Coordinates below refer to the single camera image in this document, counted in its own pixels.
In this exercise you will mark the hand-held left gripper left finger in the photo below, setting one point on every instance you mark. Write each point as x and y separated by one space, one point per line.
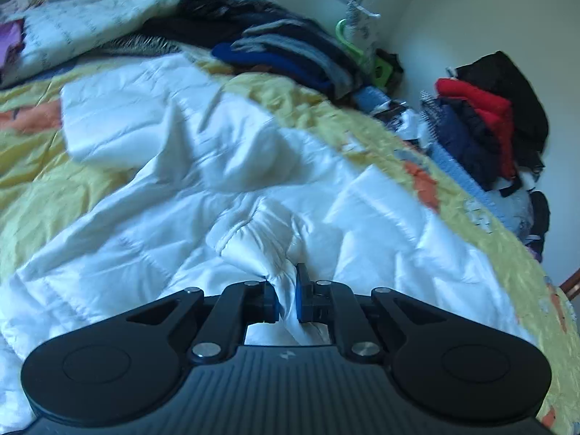
270 304

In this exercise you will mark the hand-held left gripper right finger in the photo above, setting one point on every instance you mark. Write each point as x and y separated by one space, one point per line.
301 297

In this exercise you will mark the white puffer jacket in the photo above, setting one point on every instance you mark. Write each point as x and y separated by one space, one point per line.
181 167

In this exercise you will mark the pink purple clothes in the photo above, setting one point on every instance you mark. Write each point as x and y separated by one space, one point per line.
11 40

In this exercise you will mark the light blue knit cloth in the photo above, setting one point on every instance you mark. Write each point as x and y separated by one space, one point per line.
457 172

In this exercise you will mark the navy puffer jacket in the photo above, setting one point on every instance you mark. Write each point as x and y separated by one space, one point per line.
462 140

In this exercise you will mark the royal blue folded garment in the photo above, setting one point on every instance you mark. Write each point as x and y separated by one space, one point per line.
272 61

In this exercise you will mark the green plastic object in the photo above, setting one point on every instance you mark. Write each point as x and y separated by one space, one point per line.
383 72

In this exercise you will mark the grey blue striped garment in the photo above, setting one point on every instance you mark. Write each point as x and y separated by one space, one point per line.
294 36

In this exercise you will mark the green plastic hanger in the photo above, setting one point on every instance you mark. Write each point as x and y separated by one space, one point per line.
349 38

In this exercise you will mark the red fleece garment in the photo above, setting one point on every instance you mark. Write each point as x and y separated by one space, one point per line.
489 108

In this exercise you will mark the wooden furniture piece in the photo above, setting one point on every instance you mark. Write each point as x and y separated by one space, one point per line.
572 283

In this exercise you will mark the yellow printed bedsheet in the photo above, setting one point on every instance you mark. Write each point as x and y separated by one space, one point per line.
36 167

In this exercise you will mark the white printed bag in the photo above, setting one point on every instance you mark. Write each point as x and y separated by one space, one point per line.
365 22

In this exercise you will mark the black white patterned cloth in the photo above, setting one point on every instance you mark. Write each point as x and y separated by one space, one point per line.
140 45

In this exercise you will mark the black fuzzy garment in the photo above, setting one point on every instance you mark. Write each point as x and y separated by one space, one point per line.
217 2

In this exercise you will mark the white printed quilt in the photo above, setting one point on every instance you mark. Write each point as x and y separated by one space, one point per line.
90 22

